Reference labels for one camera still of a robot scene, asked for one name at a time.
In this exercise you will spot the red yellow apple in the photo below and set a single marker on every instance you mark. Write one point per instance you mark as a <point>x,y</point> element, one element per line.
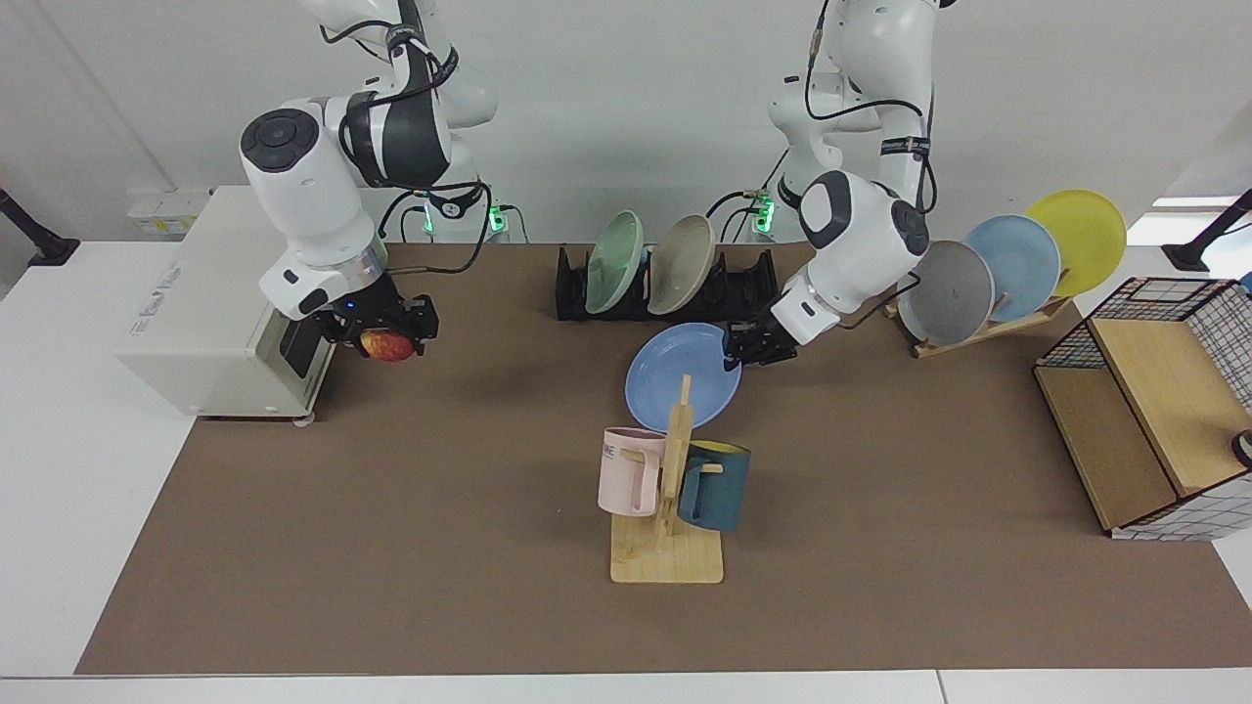
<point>388,347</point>

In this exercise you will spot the beige plate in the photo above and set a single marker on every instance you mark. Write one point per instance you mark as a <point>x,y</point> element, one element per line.
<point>682,266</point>

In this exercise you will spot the pale green plate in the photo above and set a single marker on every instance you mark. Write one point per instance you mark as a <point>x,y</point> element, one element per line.
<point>614,264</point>

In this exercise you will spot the black dish rack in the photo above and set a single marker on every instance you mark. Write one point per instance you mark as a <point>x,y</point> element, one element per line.
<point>572,293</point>

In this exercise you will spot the grey plate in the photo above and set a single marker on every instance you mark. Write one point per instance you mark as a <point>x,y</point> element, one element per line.
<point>949,293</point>

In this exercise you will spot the wooden plate rack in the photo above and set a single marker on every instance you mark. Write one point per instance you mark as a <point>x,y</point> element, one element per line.
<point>988,330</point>

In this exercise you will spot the light blue plate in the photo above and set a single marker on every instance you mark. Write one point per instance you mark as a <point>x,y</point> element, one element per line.
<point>1017,259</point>

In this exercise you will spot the yellow plate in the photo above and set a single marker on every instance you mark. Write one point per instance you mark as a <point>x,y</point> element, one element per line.
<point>1081,235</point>

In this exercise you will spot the dark teal cup yellow inside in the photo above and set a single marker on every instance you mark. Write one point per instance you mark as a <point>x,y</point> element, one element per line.
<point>719,499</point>

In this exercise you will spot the pale toaster oven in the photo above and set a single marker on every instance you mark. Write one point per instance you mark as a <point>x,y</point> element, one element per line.
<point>196,323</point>

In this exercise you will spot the pink cup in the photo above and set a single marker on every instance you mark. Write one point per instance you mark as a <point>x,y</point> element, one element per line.
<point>626,479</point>

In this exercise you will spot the brown table cloth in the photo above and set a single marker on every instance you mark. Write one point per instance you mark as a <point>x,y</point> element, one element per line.
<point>391,538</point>

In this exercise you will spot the wooden cup stand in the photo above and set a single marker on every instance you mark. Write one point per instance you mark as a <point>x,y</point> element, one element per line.
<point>665,562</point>

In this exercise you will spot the white socket box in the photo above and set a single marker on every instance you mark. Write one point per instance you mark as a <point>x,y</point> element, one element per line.
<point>166,210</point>

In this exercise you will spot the black angled support strut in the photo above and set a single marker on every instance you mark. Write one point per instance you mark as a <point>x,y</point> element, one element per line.
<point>44,249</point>
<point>1188,256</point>

